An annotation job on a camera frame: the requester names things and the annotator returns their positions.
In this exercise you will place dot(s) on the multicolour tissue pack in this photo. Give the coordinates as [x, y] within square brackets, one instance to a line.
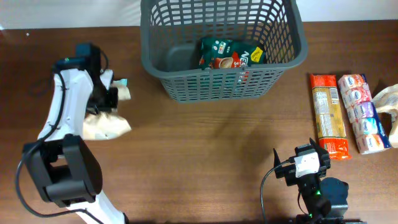
[367, 127]

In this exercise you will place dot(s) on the crumpled beige bag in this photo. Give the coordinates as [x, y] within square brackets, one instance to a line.
[386, 102]

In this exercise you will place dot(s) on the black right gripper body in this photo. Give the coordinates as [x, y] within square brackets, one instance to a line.
[289, 170]

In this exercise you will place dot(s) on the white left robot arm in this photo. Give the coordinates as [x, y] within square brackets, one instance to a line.
[60, 164]

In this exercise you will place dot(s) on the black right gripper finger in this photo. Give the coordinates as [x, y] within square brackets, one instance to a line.
[277, 162]
[314, 144]

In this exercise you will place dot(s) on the green coffee mix bag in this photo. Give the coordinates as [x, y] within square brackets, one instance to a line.
[226, 53]

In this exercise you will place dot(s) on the orange biscuit package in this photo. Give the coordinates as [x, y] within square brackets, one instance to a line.
[328, 116]

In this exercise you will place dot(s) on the beige paper bag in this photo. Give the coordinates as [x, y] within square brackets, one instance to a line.
[104, 126]

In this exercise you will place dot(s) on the teal snack packet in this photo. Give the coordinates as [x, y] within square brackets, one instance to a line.
[122, 82]

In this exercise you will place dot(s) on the grey plastic basket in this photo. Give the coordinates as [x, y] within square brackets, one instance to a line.
[171, 35]

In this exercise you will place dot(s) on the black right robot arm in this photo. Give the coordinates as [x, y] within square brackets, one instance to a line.
[325, 198]

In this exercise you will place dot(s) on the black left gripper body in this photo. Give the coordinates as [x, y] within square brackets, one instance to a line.
[104, 101]

